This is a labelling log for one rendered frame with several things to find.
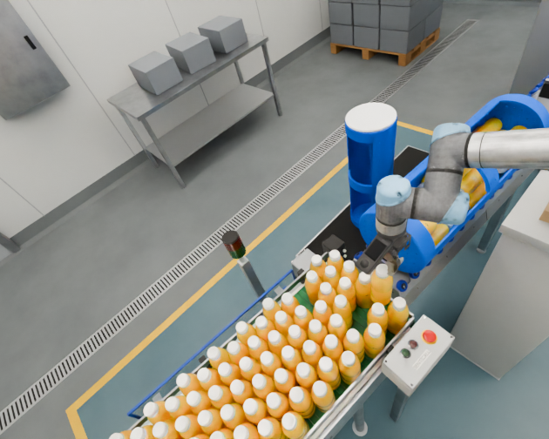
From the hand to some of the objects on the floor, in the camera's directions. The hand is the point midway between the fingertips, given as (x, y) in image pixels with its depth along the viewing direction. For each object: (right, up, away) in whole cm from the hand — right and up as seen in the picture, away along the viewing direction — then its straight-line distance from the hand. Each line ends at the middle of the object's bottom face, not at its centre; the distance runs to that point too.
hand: (382, 270), depth 98 cm
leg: (+112, -6, +125) cm, 168 cm away
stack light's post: (-22, -71, +109) cm, 132 cm away
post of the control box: (+32, -92, +75) cm, 123 cm away
